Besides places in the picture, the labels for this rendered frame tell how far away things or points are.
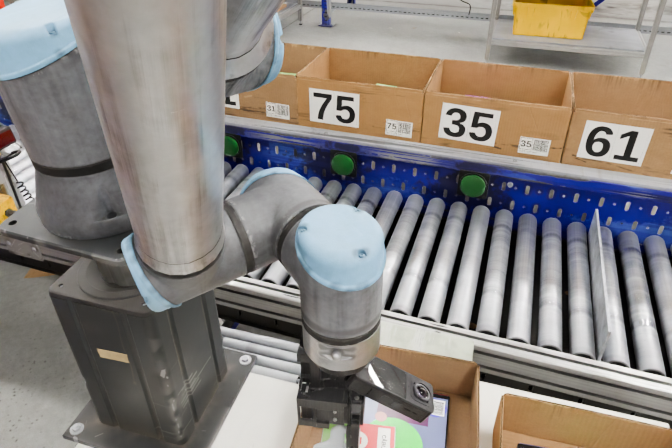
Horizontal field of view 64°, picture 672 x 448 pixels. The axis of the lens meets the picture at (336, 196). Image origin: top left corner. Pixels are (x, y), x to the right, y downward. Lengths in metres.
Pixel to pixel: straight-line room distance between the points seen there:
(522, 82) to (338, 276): 1.38
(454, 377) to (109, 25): 0.90
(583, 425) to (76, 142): 0.88
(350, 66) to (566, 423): 1.31
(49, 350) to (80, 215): 1.70
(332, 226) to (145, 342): 0.41
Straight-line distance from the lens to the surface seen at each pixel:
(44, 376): 2.35
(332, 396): 0.69
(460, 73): 1.83
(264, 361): 1.15
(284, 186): 0.63
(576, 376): 1.25
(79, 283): 0.90
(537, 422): 1.06
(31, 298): 2.71
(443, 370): 1.06
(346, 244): 0.53
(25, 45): 0.67
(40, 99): 0.70
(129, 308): 0.84
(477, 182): 1.57
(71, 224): 0.77
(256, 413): 1.08
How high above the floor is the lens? 1.62
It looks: 33 degrees down
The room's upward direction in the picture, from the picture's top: 1 degrees counter-clockwise
